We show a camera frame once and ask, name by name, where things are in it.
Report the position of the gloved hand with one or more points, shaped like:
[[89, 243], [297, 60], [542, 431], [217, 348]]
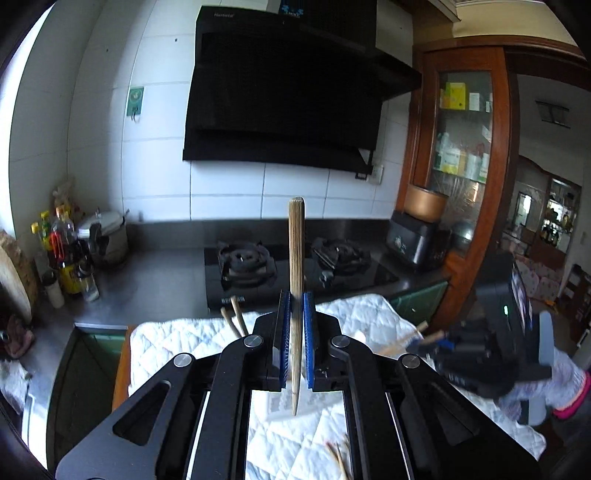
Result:
[[565, 395]]

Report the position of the green wall sticker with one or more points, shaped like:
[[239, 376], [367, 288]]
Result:
[[134, 102]]

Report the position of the dark-ended wooden chopstick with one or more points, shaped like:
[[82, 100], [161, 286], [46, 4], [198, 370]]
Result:
[[296, 244]]

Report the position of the black range hood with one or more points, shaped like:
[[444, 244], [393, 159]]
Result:
[[304, 85]]

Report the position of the wooden glass cabinet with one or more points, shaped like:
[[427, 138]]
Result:
[[461, 132]]

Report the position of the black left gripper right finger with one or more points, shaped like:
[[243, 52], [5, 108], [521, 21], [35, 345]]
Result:
[[404, 420]]

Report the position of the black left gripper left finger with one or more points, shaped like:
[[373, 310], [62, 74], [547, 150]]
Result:
[[190, 419]]

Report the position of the wall power socket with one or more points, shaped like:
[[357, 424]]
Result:
[[376, 177]]

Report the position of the round wooden cutting board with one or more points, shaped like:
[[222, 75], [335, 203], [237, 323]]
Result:
[[18, 281]]

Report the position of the white quilted cloth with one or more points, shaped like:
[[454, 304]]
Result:
[[281, 445]]

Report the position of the steel pressure cooker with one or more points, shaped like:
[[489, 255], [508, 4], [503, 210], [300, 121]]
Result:
[[105, 235]]

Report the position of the copper coloured pot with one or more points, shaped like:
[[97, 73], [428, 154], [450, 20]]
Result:
[[425, 205]]

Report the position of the group of condiment bottles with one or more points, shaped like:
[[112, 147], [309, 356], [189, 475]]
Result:
[[63, 260]]

